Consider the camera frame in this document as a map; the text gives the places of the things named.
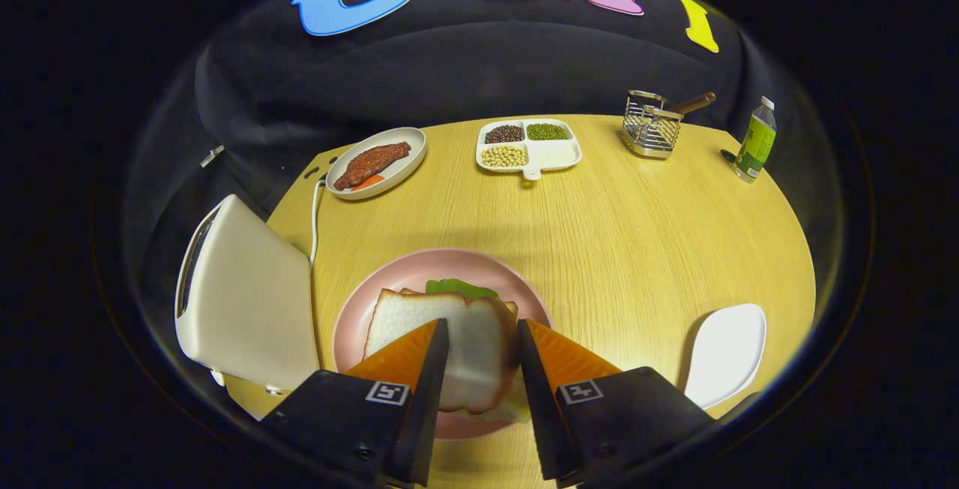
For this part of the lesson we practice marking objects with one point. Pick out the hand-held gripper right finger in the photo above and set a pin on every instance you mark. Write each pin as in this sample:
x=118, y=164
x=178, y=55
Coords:
x=543, y=407

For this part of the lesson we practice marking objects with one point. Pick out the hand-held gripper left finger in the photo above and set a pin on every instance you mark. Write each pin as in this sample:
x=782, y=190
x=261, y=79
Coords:
x=427, y=399

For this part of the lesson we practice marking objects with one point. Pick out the white bread slice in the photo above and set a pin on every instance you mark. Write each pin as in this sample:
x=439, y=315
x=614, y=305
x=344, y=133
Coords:
x=472, y=354
x=517, y=408

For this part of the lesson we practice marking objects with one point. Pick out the green lettuce leaf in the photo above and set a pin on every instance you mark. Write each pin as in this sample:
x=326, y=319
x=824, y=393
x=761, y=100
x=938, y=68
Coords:
x=461, y=288

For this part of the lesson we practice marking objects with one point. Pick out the pink round plate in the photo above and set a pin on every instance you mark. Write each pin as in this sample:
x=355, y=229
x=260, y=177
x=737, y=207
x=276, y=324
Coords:
x=419, y=268

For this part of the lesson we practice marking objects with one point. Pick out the white oblong plate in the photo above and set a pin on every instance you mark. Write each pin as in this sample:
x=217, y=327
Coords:
x=723, y=354

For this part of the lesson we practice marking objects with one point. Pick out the white toaster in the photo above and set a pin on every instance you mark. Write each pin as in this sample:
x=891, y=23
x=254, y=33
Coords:
x=247, y=302

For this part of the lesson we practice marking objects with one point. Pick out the red tomato slice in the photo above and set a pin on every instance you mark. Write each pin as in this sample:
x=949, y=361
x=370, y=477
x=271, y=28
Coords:
x=367, y=183

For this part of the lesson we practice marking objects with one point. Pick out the beige round plate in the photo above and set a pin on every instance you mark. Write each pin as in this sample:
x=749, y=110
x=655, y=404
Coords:
x=404, y=163

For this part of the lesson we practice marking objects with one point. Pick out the brown meat patty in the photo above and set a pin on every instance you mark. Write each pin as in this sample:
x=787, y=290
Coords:
x=371, y=163

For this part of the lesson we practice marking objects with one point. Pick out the pile of yellow soybeans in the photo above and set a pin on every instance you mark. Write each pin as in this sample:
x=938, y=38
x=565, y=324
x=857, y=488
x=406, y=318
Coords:
x=503, y=156

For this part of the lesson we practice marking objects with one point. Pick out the white divided dish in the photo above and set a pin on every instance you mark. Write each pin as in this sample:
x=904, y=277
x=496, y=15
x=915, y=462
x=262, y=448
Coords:
x=554, y=153

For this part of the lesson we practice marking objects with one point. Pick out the pile of red beans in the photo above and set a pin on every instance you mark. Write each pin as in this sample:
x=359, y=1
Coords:
x=504, y=134

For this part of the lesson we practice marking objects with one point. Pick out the pile of green beans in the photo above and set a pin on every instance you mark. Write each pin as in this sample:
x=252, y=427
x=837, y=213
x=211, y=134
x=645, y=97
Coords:
x=547, y=131

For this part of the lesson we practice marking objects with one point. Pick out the silver clip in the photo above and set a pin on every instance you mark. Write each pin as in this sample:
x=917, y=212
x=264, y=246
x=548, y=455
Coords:
x=212, y=156

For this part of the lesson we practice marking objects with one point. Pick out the green drink bottle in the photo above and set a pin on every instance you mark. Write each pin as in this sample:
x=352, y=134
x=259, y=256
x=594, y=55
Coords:
x=755, y=144

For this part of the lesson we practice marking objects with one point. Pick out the black backdrop cloth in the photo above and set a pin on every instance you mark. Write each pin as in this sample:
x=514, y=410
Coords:
x=487, y=62

